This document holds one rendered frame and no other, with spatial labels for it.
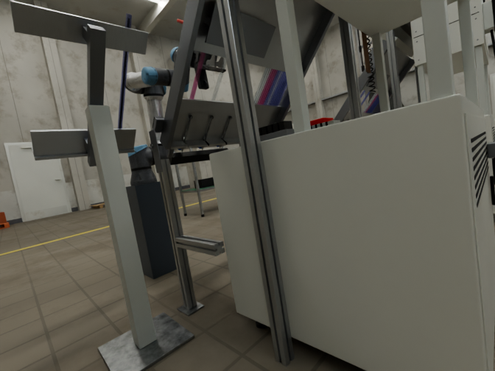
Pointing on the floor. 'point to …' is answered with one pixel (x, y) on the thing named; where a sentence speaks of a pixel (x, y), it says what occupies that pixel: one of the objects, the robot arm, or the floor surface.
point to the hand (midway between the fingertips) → (221, 71)
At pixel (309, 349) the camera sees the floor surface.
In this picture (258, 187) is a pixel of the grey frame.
